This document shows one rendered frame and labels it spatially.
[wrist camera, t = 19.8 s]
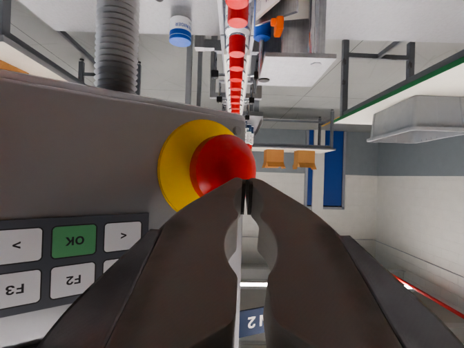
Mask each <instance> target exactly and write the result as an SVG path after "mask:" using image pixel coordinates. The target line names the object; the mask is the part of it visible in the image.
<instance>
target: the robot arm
mask: <svg viewBox="0 0 464 348"><path fill-rule="evenodd" d="M245 196H246V208H247V215H251V217H252V218H253V219H254V220H255V222H256V223H257V225H258V227H259V232H258V246H257V249H258V252H259V254H260V255H261V256H262V257H263V258H264V260H265V261H266V263H267V264H268V266H269V269H270V274H269V276H268V280H267V290H266V296H265V301H264V312H263V322H264V333H265V339H266V346H267V348H464V344H463V343H462V342H461V341H460V340H459V339H458V338H457V337H456V336H455V335H454V333H453V332H452V331H451V330H450V329H449V328H448V327H447V326H446V325H445V323H444V322H443V321H442V320H441V319H440V318H439V317H438V316H437V315H436V314H435V313H434V312H433V311H432V310H431V309H430V308H429V307H427V306H426V305H425V304H424V303H423V302H422V301H421V300H420V299H419V298H417V297H416V296H415V295H414V294H413V293H412V292H411V291H410V290H409V289H408V288H407V287H406V286H405V285H404V284H403V283H401V282H400V281H399V280H398V279H397V278H396V277H395V276H394V275H392V274H391V273H390V272H389V271H388V270H387V269H386V268H385V267H384V266H383V265H382V264H381V263H379V261H377V260H376V259H375V258H374V257H373V256H372V255H371V254H370V253H368V252H367V251H366V250H365V249H364V248H363V247H362V246H360V245H359V243H357V241H355V240H354V239H353V238H352V237H351V236H350V235H339V234H338V233H337V232H336V231H335V230H334V229H333V228H332V227H331V226H329V225H328V224H327V223H326V222H325V221H324V220H323V219H322V218H321V217H319V216H318V215H317V214H315V213H314V212H313V211H312V210H310V209H308V208H307V207H306V206H304V205H303V204H301V203H299V202H298V201H296V200H294V199H293V198H291V197H289V196H288V195H286V194H284V193H283V192H281V191H279V190H278V189H276V188H274V187H272V186H271V185H269V184H267V183H266V182H264V181H262V180H259V179H256V178H251V179H248V180H243V179H241V178H238V177H235V178H233V179H232V180H229V181H228V182H226V183H224V184H223V185H221V186H219V187H217V188H215V189H213V190H212V191H210V192H208V193H207V194H205V195H203V196H202V197H200V198H198V199H196V200H195V201H193V202H191V203H190V204H188V205H186V206H185V207H184V208H182V209H180V210H179V211H178V212H177V213H176V214H175V215H173V216H172V217H171V218H170V219H169V220H168V221H167V222H166V223H165V224H164V225H162V226H161V227H160V228H159V229H150V230H149V231H148V232H147V233H146V234H145V235H144V236H143V237H142V238H140V239H139V240H138V241H137V242H136V243H135V244H134V245H133V246H132V247H131V248H130V249H129V250H127V252H125V254H124V255H123V256H122V257H121V258H120V259H118V260H117V261H116V262H115V263H114V264H113V265H112V266H111V267H110V268H109V269H108V270H107V271H106V272H104V273H103V274H102V275H101V276H100V277H99V278H98V279H97V280H96V281H95V282H94V283H93V284H91V285H90V286H89V288H87V290H85V292H83V293H82V294H81V295H80V296H79V297H78V299H76V301H74V302H73V303H72V304H71V305H70V306H69V308H68V309H67V310H66V311H65V312H64V313H63V314H62V316H61V317H60V318H59V319H58V321H56V323H55V324H54V325H53V326H52V328H51V329H50V330H49V332H48V333H47V334H46V335H45V336H44V338H43V339H42V341H41V342H40V343H39V344H38V346H37V348H234V346H235V319H236V306H237V290H238V277H237V275H236V273H235V272H234V270H233V269H232V268H231V266H230V264H229V259H230V258H231V256H232V255H233V254H234V253H235V251H236V249H237V235H238V218H239V217H240V215H244V201H245Z"/></svg>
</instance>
